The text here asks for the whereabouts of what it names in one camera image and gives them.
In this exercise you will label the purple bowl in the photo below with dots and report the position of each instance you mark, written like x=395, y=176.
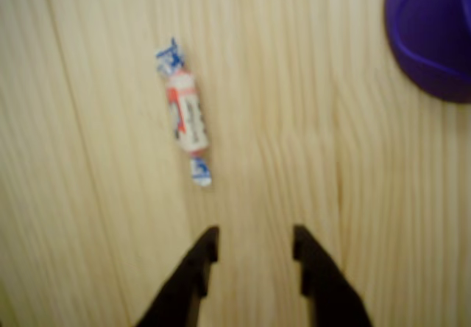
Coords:
x=430, y=39

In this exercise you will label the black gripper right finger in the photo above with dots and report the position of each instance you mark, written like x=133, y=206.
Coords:
x=327, y=286

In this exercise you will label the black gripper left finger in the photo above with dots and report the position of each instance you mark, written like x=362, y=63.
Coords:
x=184, y=286

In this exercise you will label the white candy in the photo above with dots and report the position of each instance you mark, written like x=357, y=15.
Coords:
x=187, y=117

